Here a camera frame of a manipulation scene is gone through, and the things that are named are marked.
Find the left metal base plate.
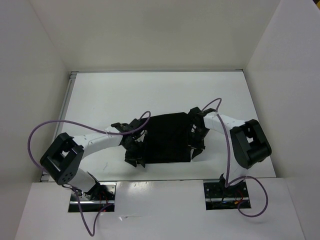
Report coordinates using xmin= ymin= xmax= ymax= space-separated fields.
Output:
xmin=68 ymin=182 xmax=117 ymax=213

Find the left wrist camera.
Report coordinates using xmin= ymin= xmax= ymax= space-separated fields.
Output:
xmin=111 ymin=118 xmax=147 ymax=133

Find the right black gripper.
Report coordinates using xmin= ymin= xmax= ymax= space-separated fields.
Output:
xmin=186 ymin=127 xmax=210 ymax=159

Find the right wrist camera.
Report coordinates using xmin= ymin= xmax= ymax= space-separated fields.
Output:
xmin=188 ymin=107 xmax=216 ymax=118

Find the black skirt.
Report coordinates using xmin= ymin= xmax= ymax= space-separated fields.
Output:
xmin=143 ymin=112 xmax=191 ymax=164

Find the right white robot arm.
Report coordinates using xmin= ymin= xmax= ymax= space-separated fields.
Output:
xmin=188 ymin=109 xmax=272 ymax=197

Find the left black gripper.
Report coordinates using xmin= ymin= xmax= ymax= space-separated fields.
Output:
xmin=122 ymin=139 xmax=148 ymax=167

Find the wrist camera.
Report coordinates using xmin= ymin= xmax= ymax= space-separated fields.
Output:
xmin=188 ymin=107 xmax=216 ymax=118
xmin=111 ymin=118 xmax=147 ymax=133

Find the metal base plate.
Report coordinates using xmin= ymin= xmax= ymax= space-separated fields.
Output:
xmin=203 ymin=179 xmax=251 ymax=211
xmin=68 ymin=182 xmax=117 ymax=213

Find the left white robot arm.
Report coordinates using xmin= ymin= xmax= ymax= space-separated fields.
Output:
xmin=40 ymin=119 xmax=145 ymax=200

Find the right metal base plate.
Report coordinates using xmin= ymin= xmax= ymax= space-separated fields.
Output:
xmin=203 ymin=179 xmax=251 ymax=211

